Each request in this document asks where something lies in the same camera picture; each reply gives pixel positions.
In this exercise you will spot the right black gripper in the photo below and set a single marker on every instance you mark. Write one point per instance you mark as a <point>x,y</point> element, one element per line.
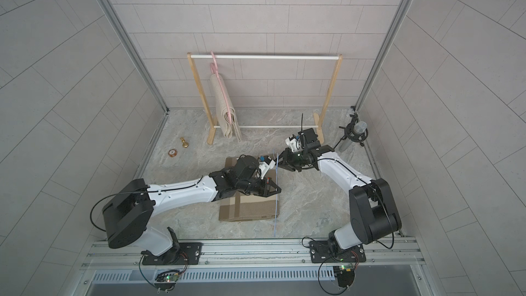
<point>287,164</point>

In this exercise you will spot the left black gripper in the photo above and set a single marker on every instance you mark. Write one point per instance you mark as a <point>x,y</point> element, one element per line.
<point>260,186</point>

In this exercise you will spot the brown plaid scarf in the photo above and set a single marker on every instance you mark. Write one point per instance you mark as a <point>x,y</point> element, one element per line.
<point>246,208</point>

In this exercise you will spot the beige wool scarf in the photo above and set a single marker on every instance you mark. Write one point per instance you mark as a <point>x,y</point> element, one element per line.
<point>228,130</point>

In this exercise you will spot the pink plastic hanger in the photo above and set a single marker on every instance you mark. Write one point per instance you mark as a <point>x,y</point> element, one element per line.
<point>214,69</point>

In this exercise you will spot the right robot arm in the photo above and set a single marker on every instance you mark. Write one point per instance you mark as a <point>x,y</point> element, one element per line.
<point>373,210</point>

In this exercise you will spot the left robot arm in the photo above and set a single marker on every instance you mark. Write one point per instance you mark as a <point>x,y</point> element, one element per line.
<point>127,213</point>

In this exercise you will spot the wooden clothes rack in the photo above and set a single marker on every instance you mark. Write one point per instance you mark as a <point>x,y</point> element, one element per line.
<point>257,92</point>

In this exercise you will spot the small copper round disc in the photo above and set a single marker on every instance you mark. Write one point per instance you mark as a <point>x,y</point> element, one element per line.
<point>172,153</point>

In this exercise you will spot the right circuit board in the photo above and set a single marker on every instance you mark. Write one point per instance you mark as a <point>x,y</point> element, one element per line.
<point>345,276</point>

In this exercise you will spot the circuit board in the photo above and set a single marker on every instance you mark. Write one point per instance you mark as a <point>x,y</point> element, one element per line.
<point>170,276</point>
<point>345,276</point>

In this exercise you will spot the left circuit board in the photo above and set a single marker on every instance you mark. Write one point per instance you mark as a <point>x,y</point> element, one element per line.
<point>170,276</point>

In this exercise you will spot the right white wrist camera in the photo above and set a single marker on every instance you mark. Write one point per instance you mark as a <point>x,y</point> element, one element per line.
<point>294,143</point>

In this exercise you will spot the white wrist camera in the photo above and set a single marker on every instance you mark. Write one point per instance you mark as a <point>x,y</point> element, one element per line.
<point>294,143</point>
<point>266,164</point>

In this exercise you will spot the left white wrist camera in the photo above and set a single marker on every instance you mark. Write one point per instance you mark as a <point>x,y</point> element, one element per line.
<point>266,164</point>

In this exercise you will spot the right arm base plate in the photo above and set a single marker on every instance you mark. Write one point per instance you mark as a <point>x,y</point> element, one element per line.
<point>323,252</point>

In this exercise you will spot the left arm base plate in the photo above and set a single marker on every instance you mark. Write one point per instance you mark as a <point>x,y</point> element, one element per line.
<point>185,254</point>

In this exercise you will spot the aluminium mounting rail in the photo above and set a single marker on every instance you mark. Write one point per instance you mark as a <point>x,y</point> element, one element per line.
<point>288,252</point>

